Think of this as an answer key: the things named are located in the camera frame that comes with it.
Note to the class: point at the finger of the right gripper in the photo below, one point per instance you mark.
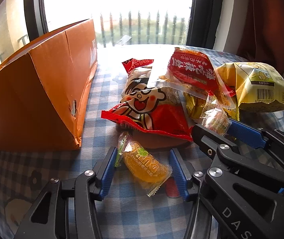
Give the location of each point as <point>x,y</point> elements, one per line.
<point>246,134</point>
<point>209,141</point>

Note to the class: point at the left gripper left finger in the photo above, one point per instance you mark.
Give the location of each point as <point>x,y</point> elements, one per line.
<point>106,169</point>

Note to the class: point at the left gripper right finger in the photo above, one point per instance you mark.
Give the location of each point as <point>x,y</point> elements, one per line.
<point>190,185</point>

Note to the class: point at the pale yellow snack bag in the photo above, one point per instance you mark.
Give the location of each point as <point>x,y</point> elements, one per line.
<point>259,87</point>

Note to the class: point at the red cartoon boy snack bag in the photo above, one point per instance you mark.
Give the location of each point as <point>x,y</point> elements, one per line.
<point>155,110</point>

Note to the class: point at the red clear noodle snack bag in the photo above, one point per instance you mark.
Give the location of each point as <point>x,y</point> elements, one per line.
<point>192,72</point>

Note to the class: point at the yellow crispy snack packet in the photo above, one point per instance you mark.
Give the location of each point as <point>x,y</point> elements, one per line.
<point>194,106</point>

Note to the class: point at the small clear candy wrapper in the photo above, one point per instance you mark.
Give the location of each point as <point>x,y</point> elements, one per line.
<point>214,117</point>

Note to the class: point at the orange jelly candy packet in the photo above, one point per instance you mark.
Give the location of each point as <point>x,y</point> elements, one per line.
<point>146,169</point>

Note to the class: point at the dark red curtain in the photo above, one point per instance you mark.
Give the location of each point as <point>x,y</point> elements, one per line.
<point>263,36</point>

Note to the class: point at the orange cardboard box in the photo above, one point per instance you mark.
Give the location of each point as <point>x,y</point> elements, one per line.
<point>44,89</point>

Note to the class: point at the balcony metal railing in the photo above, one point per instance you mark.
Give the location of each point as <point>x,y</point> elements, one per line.
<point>139,28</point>

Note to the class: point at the black window frame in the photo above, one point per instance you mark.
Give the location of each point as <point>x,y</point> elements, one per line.
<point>35,17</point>

